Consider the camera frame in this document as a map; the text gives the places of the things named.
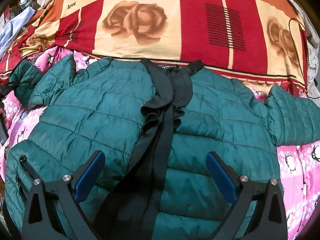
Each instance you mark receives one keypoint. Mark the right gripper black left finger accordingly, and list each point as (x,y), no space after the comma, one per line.
(40,219)

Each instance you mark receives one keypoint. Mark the dark green puffer jacket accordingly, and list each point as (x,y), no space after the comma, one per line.
(155,139)

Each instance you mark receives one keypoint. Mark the pink penguin blanket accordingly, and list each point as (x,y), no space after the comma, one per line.
(297,179)

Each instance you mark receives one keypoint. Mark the red orange rose blanket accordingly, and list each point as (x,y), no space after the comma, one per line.
(260,42)

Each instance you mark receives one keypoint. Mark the lavender garment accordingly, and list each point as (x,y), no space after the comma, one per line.
(13,27)

